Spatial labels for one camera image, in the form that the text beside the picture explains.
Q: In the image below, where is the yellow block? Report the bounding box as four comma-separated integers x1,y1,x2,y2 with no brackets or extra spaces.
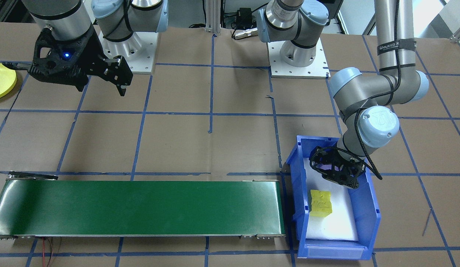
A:
310,189,332,217

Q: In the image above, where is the yellow plate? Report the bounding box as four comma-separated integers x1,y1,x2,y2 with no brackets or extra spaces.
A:
0,63,17,101

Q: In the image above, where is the blue plastic storage bin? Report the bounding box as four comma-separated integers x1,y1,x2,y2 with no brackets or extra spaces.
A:
282,135,381,260

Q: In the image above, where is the green conveyor belt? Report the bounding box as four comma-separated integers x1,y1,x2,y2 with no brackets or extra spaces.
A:
0,171,286,240

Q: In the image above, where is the black power adapter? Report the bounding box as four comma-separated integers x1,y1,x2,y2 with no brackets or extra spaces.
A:
236,7,253,26

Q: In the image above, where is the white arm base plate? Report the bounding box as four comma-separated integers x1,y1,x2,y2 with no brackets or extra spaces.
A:
268,37,331,79
98,32,158,74

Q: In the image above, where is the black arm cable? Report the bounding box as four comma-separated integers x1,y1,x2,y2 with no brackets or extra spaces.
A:
354,0,407,180

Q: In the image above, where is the aluminium extrusion post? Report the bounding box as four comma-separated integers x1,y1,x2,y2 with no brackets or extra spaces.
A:
205,0,221,36

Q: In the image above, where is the black velcro strap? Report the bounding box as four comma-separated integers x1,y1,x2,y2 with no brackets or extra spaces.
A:
377,38,416,56

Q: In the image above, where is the red and black wire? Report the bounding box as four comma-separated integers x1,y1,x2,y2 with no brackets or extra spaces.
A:
41,237,63,267

